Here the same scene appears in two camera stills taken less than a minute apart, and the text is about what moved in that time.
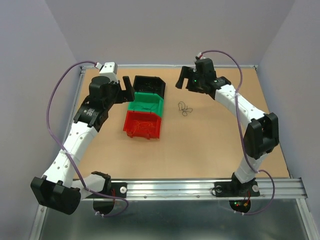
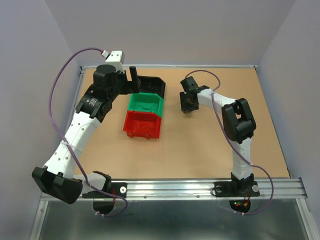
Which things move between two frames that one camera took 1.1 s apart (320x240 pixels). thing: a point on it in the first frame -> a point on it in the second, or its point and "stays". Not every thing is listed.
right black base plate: (232, 189) stays
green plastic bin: (147, 102) stays
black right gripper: (184, 73) -> (184, 105)
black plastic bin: (149, 84) stays
